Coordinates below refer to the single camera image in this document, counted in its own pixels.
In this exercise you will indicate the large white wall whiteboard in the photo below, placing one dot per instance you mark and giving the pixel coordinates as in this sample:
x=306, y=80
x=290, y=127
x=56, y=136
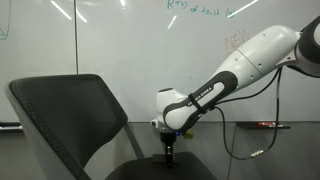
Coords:
x=141, y=46

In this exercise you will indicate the red dry erase marker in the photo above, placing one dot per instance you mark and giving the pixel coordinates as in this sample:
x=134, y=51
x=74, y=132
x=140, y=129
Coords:
x=265, y=124

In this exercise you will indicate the left black marker tray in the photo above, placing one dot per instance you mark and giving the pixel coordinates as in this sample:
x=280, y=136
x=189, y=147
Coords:
x=6, y=126

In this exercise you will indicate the black marker tray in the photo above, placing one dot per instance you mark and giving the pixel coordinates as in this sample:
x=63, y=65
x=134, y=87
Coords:
x=6, y=126
x=251, y=126

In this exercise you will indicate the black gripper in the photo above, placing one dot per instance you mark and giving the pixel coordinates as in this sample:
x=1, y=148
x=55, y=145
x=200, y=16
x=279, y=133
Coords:
x=168, y=139

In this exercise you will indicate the black mesh office chair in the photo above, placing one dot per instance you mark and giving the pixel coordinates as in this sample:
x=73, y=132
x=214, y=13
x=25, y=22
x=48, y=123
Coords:
x=68, y=118

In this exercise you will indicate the black felt whiteboard eraser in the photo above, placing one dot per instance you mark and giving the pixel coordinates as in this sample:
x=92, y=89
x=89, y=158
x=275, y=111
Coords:
x=160, y=160

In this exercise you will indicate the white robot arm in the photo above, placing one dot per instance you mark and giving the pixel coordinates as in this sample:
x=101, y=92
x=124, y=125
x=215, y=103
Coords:
x=270, y=50

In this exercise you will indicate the yellow wrist camera box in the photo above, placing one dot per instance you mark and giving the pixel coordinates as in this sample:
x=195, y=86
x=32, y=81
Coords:
x=188, y=134

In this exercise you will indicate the black dry erase marker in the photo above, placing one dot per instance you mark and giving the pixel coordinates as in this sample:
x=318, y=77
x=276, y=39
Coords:
x=279, y=126

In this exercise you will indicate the left white whiteboard panel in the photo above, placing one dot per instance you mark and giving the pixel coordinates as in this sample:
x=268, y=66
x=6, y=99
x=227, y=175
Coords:
x=37, y=37

